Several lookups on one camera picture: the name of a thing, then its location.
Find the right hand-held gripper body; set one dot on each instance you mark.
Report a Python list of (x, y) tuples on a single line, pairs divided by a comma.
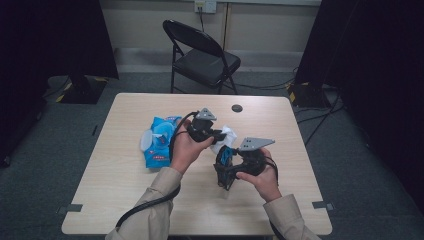
[(255, 163)]

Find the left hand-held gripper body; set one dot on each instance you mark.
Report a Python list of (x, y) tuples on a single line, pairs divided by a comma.
[(201, 130)]

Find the blue toy car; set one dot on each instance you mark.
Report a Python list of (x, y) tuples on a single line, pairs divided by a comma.
[(225, 163)]

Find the white wet wipe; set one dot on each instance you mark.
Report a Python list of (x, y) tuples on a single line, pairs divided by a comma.
[(228, 140), (156, 136)]

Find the blue wet wipes pack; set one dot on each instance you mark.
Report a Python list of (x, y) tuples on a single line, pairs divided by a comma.
[(158, 146)]

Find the person's right hand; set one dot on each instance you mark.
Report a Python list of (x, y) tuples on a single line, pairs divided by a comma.
[(266, 185)]

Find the person's left hand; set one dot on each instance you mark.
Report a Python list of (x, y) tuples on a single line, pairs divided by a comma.
[(186, 153)]

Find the black table grommet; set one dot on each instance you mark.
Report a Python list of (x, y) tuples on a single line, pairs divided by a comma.
[(237, 108)]

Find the black folding chair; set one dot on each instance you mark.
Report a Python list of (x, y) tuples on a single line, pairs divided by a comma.
[(205, 63)]

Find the grey tape strip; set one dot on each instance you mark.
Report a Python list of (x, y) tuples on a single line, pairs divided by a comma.
[(321, 204), (71, 208)]

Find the black stand base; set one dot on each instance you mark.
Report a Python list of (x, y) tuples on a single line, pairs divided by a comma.
[(306, 95), (85, 91)]

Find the small black floor strip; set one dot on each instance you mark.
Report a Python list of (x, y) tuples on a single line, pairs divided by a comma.
[(94, 130)]

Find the black curtain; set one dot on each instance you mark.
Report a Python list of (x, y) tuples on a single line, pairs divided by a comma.
[(373, 66), (50, 40)]

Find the white wall socket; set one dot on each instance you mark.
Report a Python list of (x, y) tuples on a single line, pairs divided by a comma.
[(205, 5)]

